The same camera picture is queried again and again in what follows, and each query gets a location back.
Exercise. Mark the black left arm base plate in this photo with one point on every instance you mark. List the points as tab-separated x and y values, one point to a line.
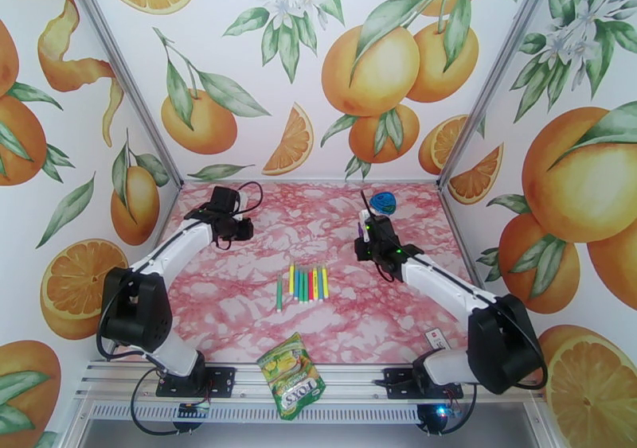
221	381

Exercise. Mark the green marker pen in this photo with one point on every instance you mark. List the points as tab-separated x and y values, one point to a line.
301	287
279	292

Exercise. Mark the green yellow candy bag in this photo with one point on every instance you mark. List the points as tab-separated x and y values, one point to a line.
291	377

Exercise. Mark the red marker pen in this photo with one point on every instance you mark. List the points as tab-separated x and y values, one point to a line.
310	287

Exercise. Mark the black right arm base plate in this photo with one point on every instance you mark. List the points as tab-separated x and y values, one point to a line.
398	382

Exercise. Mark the aluminium frame post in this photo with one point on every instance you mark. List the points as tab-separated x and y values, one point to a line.
118	66
502	63

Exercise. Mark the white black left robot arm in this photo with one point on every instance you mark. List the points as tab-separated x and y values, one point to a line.
174	247

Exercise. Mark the small white card red mark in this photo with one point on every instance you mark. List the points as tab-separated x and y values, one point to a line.
437	338

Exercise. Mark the small blue circuit board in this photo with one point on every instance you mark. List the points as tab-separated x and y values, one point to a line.
194	412

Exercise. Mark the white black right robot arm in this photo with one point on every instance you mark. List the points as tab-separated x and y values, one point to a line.
438	277

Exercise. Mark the clear container blue lid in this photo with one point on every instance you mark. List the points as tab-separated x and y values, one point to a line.
383	202

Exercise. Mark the small circuit board with LED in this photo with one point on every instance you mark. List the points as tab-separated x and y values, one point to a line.
450	413

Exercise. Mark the aluminium mounting rail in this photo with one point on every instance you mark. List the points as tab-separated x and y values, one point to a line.
353	382

